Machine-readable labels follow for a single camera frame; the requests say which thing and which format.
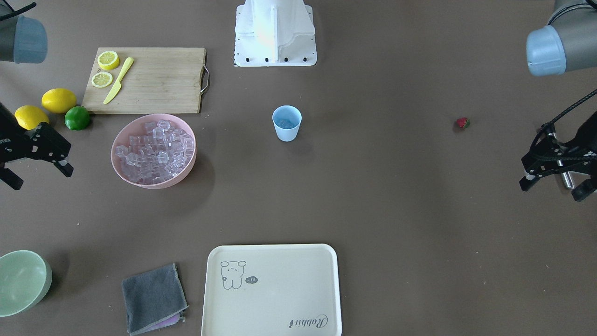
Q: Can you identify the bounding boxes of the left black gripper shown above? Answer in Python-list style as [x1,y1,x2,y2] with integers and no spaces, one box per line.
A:
[520,113,597,202]

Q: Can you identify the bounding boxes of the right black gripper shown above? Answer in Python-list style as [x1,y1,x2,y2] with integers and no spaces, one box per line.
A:
[0,105,73,190]

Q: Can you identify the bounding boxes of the red strawberry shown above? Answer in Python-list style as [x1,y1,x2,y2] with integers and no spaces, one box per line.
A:
[456,117,471,129]

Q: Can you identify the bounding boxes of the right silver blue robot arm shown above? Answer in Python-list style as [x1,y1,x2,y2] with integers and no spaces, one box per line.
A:
[0,0,73,190]

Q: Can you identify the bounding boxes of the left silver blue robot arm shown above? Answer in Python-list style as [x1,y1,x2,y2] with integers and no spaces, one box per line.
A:
[520,0,597,202]

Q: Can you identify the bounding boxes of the pink bowl of ice cubes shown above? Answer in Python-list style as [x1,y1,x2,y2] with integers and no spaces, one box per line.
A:
[111,113,197,189]

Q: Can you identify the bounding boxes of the light blue plastic cup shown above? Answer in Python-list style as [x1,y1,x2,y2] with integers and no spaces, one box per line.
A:
[271,105,302,142]

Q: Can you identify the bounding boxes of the yellow lemon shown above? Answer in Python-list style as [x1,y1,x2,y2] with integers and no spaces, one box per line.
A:
[14,105,50,130]
[41,88,77,113]

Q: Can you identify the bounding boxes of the green lime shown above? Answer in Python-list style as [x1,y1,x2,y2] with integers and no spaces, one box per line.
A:
[64,106,91,131]

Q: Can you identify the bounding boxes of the green ceramic bowl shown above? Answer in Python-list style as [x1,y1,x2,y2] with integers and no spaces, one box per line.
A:
[0,250,53,317]

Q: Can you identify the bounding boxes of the lemon half slice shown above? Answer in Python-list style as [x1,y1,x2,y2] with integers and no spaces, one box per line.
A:
[97,50,121,70]
[90,71,113,89]

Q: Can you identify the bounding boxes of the yellow plastic knife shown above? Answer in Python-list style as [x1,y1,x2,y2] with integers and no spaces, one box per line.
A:
[103,57,134,105]

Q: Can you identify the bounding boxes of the brown table mat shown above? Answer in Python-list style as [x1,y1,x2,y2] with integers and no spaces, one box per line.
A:
[1,0,596,336]

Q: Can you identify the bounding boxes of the wooden cutting board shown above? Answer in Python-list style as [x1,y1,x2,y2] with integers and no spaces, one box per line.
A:
[81,47,209,114]

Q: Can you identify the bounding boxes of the grey folded cloth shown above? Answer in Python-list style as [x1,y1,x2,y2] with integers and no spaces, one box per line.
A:
[121,263,188,336]

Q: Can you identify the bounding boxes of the cream rabbit tray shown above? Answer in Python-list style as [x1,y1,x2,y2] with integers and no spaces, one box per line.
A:
[201,243,343,336]

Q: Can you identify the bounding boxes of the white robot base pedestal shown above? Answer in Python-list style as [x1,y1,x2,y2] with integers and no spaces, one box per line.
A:
[233,0,318,67]

